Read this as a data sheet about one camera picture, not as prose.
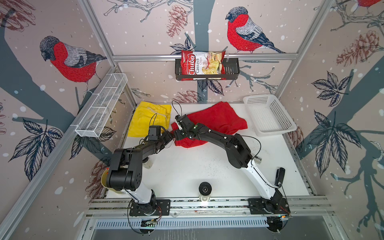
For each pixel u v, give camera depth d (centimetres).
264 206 66
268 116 114
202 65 88
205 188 69
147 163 82
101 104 79
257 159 87
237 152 60
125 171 46
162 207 73
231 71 95
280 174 81
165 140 85
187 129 78
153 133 76
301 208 74
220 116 107
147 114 109
